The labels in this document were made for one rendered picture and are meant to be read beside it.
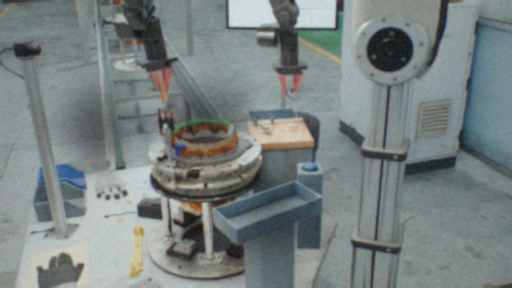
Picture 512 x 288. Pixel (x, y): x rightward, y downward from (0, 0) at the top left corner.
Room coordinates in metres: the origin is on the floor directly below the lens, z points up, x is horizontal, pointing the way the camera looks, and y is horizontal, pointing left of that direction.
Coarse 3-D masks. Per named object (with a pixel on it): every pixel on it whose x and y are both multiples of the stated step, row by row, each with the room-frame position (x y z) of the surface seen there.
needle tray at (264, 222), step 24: (264, 192) 1.12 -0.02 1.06; (288, 192) 1.16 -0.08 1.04; (312, 192) 1.11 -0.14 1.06; (216, 216) 1.03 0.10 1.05; (240, 216) 1.07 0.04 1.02; (264, 216) 1.07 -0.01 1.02; (288, 216) 1.03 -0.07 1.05; (240, 240) 0.96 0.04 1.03; (264, 240) 1.01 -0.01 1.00; (288, 240) 1.05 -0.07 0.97; (264, 264) 1.01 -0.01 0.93; (288, 264) 1.05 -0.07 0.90
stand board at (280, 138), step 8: (248, 128) 1.57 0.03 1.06; (256, 128) 1.55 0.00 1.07; (272, 128) 1.55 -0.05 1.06; (280, 128) 1.55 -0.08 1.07; (288, 128) 1.54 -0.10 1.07; (304, 128) 1.54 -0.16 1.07; (256, 136) 1.48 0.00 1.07; (264, 136) 1.48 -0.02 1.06; (272, 136) 1.48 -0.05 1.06; (280, 136) 1.48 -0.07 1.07; (288, 136) 1.48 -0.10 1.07; (296, 136) 1.48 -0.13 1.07; (304, 136) 1.47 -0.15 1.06; (264, 144) 1.43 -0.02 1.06; (272, 144) 1.43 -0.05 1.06; (280, 144) 1.43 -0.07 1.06; (288, 144) 1.43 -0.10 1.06; (296, 144) 1.44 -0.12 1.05; (304, 144) 1.44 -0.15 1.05; (312, 144) 1.44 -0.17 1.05
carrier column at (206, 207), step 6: (204, 204) 1.19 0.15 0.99; (210, 204) 1.20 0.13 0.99; (204, 210) 1.19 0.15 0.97; (210, 210) 1.19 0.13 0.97; (204, 216) 1.19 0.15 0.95; (210, 216) 1.19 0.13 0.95; (204, 222) 1.19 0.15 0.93; (210, 222) 1.19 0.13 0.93; (204, 228) 1.19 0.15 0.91; (210, 228) 1.19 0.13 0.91; (210, 234) 1.19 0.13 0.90; (210, 240) 1.19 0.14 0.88; (210, 246) 1.19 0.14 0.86; (210, 252) 1.19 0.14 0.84; (210, 258) 1.19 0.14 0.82
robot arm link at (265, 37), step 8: (280, 16) 1.51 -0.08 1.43; (288, 16) 1.50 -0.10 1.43; (264, 24) 1.59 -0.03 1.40; (272, 24) 1.57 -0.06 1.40; (280, 24) 1.51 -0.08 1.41; (288, 24) 1.50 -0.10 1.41; (296, 24) 1.57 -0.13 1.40; (264, 32) 1.56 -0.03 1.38; (272, 32) 1.56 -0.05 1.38; (256, 40) 1.56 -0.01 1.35; (264, 40) 1.56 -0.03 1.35; (272, 40) 1.55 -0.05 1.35
